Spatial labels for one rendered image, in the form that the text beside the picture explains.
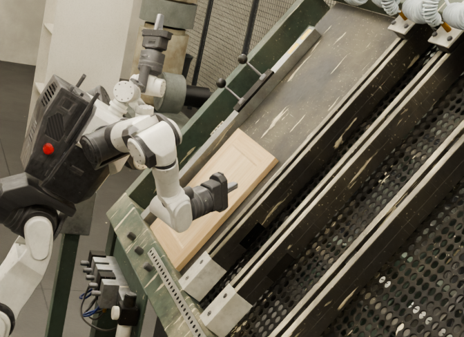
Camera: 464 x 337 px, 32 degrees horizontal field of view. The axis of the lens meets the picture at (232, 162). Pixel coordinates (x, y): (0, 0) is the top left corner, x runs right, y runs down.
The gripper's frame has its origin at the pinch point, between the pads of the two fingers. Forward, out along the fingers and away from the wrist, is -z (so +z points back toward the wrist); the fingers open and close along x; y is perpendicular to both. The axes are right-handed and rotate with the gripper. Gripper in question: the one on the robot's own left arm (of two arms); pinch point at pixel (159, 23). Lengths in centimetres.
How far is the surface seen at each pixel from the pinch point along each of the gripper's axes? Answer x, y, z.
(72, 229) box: -30, -9, 80
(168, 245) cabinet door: 21, -3, 77
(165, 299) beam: 40, 17, 91
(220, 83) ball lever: 14.8, -23.2, 15.9
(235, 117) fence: 21.4, -27.6, 26.9
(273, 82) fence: 30.4, -34.0, 11.6
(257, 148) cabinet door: 43, -14, 38
